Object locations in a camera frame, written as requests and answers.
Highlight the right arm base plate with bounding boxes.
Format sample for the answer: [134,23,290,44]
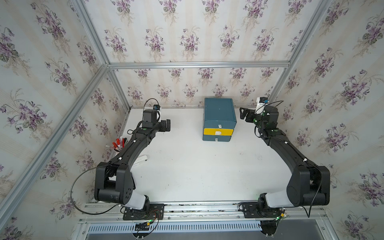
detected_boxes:
[238,202,284,219]

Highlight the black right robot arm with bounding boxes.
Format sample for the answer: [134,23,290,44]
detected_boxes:
[240,106,331,210]

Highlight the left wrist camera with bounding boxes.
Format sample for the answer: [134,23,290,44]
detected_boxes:
[153,105,161,111]

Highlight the teal top drawer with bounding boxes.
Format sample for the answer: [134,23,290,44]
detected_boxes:
[203,120,237,130]

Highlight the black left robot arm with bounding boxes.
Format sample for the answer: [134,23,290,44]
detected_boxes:
[94,119,171,211]

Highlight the white marker pen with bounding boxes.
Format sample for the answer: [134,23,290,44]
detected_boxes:
[133,155,149,167]

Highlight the aluminium mounting rail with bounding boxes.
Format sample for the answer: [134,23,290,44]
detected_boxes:
[72,201,338,240]

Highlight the red marker pens holder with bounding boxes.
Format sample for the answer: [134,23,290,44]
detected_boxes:
[112,137,127,152]

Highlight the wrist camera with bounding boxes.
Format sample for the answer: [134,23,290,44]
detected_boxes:
[153,105,161,111]
[255,97,269,114]

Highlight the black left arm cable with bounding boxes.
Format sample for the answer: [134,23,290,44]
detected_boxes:
[69,163,121,216]

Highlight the teal drawer cabinet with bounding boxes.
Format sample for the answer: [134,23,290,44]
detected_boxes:
[203,98,237,124]

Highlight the yellow drawer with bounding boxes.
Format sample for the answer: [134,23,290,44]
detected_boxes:
[203,128,234,136]

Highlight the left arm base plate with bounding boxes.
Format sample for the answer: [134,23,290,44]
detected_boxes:
[123,204,165,221]

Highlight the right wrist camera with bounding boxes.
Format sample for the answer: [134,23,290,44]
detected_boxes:
[255,97,269,114]

